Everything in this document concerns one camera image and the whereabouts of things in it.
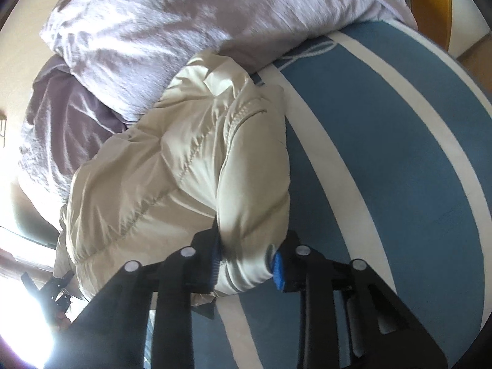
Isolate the left lavender pillow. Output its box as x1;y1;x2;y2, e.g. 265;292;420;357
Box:
19;56;127;211

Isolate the lavender pillow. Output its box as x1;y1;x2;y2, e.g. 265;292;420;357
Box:
19;56;127;211
40;0;416;122

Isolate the beige puffer jacket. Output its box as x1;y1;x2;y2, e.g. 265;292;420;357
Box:
54;52;290;305

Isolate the person's right hand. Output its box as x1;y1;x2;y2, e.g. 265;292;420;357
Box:
54;311;72;332

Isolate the blue striped bed sheet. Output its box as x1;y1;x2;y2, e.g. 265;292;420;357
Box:
142;17;492;369

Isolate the right lavender pillow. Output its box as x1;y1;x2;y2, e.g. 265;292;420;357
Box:
40;0;416;122

